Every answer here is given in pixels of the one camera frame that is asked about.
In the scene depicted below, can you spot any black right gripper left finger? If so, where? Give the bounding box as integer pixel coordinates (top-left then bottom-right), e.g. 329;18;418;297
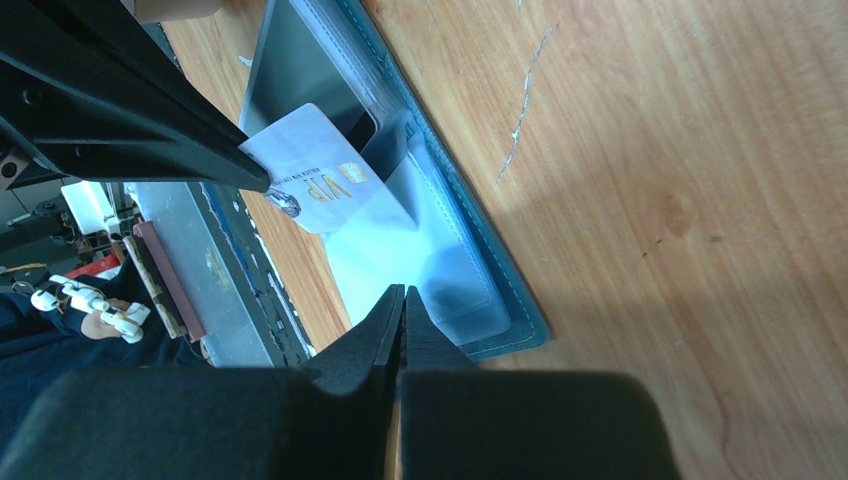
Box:
1;285;405;479

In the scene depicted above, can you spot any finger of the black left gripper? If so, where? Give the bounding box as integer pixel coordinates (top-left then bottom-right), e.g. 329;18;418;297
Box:
1;1;270;192

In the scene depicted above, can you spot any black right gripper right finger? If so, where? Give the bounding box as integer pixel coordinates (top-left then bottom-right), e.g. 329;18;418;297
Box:
400;288;680;479

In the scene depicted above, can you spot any teal leather card holder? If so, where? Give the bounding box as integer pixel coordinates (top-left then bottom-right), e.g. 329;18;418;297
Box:
238;0;552;363

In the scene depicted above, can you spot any dark grey card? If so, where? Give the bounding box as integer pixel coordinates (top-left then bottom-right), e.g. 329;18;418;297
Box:
239;1;376;152

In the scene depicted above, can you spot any thin card edge-on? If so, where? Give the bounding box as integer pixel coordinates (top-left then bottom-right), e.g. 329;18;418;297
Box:
239;103;413;234

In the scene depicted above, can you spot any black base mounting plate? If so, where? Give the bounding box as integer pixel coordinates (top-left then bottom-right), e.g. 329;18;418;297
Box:
188;183;316;368

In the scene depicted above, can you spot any person in dark clothes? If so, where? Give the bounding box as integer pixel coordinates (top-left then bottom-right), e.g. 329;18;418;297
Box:
1;293;208;450

